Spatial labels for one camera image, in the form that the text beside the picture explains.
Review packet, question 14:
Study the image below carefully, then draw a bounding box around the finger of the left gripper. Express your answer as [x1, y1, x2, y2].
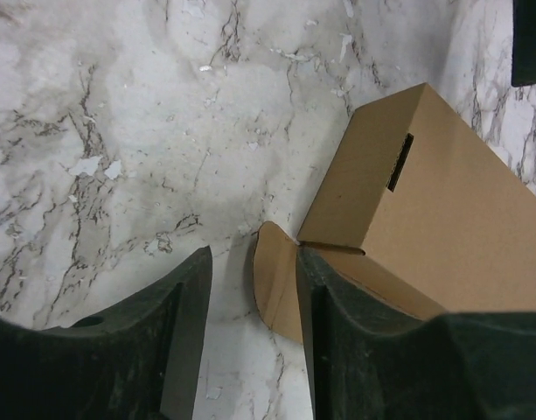
[511, 0, 536, 87]

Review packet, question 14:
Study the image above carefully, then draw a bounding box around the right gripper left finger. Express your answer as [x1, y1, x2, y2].
[0, 247, 212, 419]

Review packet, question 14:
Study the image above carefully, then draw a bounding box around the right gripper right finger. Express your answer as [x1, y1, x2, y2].
[296, 248, 536, 419]

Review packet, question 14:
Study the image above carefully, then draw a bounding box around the cardboard box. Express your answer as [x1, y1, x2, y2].
[253, 83, 536, 342]

